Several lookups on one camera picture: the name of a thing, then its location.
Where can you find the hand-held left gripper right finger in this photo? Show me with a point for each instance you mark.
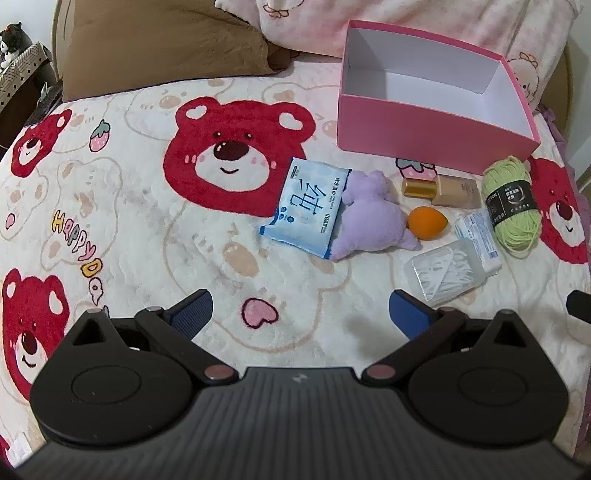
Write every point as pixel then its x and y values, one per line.
pixel 406 314

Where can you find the green yarn skein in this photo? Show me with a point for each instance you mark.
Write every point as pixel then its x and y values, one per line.
pixel 512 184

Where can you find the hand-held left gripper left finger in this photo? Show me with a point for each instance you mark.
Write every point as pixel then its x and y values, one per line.
pixel 194 314

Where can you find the pink cardboard box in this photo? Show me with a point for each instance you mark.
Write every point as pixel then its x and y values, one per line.
pixel 415 124

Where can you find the blue wet wipes pack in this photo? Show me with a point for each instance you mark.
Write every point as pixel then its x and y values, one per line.
pixel 304 207

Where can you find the orange makeup sponge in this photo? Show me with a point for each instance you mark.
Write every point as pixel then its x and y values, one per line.
pixel 427 224

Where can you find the black white plush cat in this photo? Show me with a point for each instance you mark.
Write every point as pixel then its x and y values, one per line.
pixel 9 44

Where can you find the white blue-print packet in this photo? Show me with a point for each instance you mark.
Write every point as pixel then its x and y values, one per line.
pixel 482 240

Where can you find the purple frilled cloth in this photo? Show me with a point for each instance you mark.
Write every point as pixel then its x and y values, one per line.
pixel 559 131

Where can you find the purple plush toy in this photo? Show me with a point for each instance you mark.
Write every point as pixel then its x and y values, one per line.
pixel 374 221

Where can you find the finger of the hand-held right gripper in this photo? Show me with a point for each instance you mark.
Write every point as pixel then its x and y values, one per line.
pixel 580 303

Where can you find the nightstand with patterned cloth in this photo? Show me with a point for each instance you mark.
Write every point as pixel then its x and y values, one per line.
pixel 23 83

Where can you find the red bear print blanket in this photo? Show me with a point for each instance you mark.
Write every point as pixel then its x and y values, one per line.
pixel 138 230

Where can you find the beige foundation bottle gold cap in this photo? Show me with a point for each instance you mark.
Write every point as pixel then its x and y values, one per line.
pixel 452 190

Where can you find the clear floss pick box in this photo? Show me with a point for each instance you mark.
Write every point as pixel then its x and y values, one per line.
pixel 443 272

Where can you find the brown pillow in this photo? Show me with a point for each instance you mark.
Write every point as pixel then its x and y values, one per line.
pixel 161 41

